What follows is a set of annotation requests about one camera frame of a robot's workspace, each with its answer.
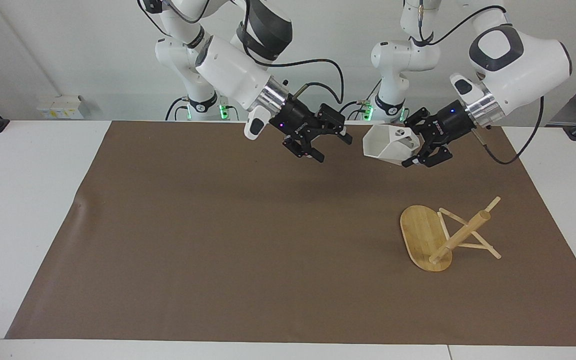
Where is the white wall socket box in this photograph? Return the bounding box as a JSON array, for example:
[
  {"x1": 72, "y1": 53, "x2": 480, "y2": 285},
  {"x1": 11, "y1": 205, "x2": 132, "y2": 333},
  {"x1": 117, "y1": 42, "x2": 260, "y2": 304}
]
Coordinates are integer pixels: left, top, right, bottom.
[{"x1": 36, "y1": 94, "x2": 85, "y2": 120}]

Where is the white faceted cup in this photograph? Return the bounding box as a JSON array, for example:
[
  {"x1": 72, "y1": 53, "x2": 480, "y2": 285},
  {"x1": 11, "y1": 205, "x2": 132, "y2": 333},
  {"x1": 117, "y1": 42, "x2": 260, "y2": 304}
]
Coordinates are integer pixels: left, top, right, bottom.
[{"x1": 362, "y1": 124, "x2": 422, "y2": 167}]

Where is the black cable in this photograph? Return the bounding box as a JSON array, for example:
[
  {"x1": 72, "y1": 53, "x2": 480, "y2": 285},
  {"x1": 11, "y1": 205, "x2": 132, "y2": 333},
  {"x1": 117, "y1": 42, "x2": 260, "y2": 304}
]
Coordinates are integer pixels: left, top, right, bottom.
[
  {"x1": 472, "y1": 96, "x2": 546, "y2": 166},
  {"x1": 339, "y1": 79, "x2": 385, "y2": 122},
  {"x1": 246, "y1": 49, "x2": 345, "y2": 105},
  {"x1": 415, "y1": 0, "x2": 508, "y2": 47},
  {"x1": 165, "y1": 96, "x2": 190, "y2": 122}
]

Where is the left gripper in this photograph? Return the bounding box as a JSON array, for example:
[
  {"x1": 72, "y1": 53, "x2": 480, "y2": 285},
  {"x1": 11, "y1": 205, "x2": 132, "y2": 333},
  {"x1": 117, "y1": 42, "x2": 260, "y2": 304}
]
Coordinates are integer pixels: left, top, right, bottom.
[{"x1": 401, "y1": 101, "x2": 479, "y2": 169}]

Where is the wooden cup rack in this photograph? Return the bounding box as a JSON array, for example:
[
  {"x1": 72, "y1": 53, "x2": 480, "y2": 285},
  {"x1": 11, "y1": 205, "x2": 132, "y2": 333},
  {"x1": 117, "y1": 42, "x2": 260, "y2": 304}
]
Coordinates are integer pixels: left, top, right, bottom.
[{"x1": 399, "y1": 196, "x2": 503, "y2": 273}]

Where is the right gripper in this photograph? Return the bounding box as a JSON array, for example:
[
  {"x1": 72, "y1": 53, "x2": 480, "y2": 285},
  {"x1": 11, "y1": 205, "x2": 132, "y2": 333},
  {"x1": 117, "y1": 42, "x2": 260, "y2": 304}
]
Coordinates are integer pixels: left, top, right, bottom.
[{"x1": 269, "y1": 96, "x2": 354, "y2": 164}]

